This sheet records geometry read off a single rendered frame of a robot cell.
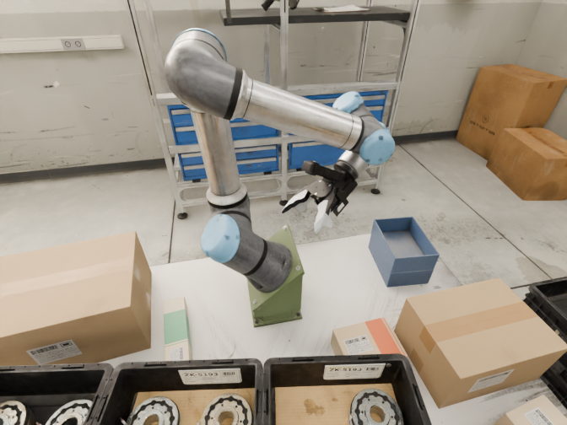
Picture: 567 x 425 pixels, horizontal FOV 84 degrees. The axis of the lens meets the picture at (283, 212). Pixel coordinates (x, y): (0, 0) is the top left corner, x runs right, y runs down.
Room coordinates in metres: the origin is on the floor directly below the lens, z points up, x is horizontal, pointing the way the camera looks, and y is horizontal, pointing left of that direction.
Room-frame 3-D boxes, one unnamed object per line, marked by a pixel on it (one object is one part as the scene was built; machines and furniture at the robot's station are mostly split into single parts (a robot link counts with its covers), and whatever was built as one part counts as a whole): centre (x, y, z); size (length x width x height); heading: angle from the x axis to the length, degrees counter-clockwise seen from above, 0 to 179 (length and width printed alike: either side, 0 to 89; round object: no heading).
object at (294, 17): (2.43, -0.20, 1.32); 1.20 x 0.45 x 0.06; 102
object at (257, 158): (2.07, 0.39, 0.60); 0.72 x 0.03 x 0.56; 102
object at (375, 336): (0.46, -0.23, 0.74); 0.16 x 0.12 x 0.07; 104
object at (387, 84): (2.18, 0.00, 0.91); 1.70 x 0.10 x 0.05; 102
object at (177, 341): (0.49, 0.30, 0.73); 0.24 x 0.06 x 0.06; 18
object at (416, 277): (0.81, -0.42, 0.74); 0.20 x 0.15 x 0.07; 6
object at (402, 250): (0.81, -0.42, 0.81); 0.20 x 0.15 x 0.07; 7
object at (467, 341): (0.46, -0.50, 0.78); 0.30 x 0.22 x 0.16; 104
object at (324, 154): (2.24, -0.39, 0.60); 0.72 x 0.03 x 0.56; 102
